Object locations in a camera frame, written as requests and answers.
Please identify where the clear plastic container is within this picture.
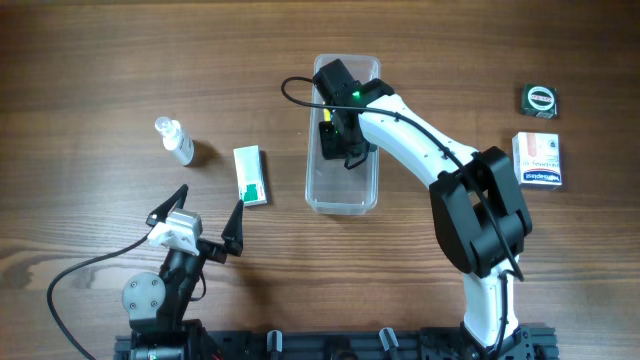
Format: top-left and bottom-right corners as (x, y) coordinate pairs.
(305, 54), (381, 215)

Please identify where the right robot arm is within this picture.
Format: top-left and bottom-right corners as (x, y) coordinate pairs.
(311, 59), (532, 359)

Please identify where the white Hansaplast plaster box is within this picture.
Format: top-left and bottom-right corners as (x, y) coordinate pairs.
(512, 132), (562, 188)

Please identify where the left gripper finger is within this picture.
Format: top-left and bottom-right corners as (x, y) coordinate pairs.
(221, 200), (244, 257)
(146, 184), (189, 226)

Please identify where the white green medicine box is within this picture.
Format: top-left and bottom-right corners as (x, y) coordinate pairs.
(233, 145), (267, 207)

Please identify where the white spray bottle clear cap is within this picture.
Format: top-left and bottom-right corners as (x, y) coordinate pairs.
(154, 117), (195, 166)

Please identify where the dark green round-label box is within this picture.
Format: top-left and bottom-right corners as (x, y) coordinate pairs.
(520, 84), (558, 119)

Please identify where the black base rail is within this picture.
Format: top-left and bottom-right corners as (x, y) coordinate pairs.
(113, 325), (560, 360)

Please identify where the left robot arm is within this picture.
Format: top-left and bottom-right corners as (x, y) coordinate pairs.
(114, 185), (244, 360)

